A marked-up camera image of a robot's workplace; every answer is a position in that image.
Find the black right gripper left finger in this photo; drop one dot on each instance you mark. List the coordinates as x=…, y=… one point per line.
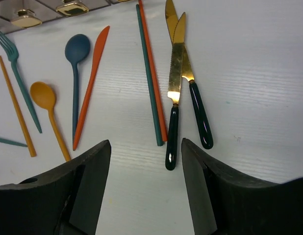
x=65, y=200

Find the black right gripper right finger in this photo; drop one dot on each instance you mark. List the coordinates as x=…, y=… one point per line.
x=226, y=201

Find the yellow chopstick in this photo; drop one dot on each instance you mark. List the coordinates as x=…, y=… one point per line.
x=20, y=117

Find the gold knife green handle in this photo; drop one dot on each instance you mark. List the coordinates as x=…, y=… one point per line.
x=176, y=27
x=187, y=73

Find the orange chopstick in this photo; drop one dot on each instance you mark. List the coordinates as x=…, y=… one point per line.
x=154, y=78

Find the yellow plastic spoon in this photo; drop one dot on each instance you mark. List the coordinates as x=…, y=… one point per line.
x=44, y=96

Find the blue plastic spoon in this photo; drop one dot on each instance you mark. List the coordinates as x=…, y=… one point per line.
x=76, y=50

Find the orange plastic knife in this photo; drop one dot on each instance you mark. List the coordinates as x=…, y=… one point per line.
x=97, y=53

